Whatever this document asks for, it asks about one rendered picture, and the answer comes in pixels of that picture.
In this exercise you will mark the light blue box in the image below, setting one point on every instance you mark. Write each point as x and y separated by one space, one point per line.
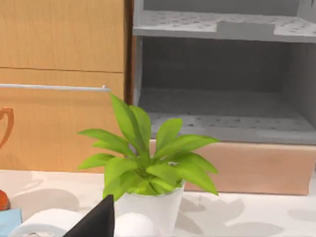
10 222

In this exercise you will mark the white rounded object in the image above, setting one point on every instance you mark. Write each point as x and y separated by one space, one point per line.
135 225

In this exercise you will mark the green plant in white pot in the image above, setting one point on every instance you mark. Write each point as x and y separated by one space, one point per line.
148 209

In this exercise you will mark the white cup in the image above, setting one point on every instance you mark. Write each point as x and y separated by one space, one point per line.
49 219

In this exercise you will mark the pale wooden drawer front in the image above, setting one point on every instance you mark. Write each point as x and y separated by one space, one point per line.
259 168

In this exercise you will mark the plain wooden drawer front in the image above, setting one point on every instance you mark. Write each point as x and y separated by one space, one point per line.
61 32

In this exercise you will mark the grey pierced drawer inside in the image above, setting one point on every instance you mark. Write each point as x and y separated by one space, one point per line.
222 103

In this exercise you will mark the grey pierced shelf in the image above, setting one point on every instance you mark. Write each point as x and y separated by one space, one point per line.
197 24

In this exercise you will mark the wooden cupboard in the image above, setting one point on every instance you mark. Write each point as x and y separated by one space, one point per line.
129 49

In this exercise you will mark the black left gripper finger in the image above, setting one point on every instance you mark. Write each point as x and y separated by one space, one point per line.
98 222

